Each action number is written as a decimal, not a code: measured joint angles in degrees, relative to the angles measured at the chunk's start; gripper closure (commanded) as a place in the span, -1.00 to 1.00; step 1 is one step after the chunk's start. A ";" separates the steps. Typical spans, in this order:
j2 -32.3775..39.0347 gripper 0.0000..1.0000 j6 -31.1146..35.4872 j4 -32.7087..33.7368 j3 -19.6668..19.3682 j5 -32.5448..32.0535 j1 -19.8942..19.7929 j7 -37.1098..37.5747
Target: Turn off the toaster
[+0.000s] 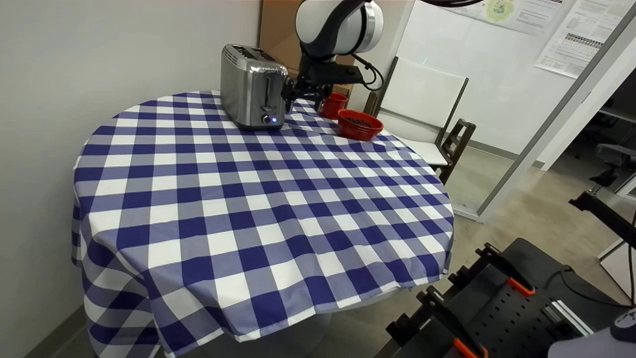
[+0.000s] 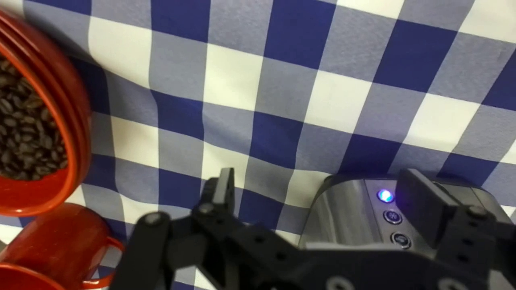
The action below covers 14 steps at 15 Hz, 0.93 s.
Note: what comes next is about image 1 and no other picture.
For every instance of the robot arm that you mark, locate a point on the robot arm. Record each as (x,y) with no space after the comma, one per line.
(323,25)

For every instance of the toaster knob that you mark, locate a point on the toaster knob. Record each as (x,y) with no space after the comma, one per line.
(271,119)

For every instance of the office chair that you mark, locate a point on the office chair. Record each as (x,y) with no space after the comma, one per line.
(613,159)

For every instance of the blue white checkered tablecloth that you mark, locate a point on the blue white checkered tablecloth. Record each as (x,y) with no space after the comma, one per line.
(248,214)

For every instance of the poster with green picture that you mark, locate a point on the poster with green picture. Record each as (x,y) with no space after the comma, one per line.
(512,12)

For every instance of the poster with table print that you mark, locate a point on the poster with table print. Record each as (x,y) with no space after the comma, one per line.
(581,40)

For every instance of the brown cardboard sheet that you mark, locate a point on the brown cardboard sheet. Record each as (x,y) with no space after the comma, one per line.
(278,30)

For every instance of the red bowl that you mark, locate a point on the red bowl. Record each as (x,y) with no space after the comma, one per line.
(358,125)

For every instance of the white dark wooden chair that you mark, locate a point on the white dark wooden chair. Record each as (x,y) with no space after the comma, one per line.
(422,109)

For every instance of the black clamp orange tip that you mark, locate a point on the black clamp orange tip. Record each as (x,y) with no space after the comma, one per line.
(454,323)
(507,273)

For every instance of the red cup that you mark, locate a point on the red cup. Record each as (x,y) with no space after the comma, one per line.
(334,105)

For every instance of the silver toaster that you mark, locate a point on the silver toaster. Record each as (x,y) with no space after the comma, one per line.
(248,89)

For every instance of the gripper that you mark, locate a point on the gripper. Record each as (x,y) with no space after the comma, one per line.
(310,79)

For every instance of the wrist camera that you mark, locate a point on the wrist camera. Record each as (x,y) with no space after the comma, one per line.
(343,73)

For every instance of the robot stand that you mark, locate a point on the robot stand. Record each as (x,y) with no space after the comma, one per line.
(502,308)

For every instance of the glass partition frame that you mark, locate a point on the glass partition frame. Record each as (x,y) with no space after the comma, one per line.
(551,124)

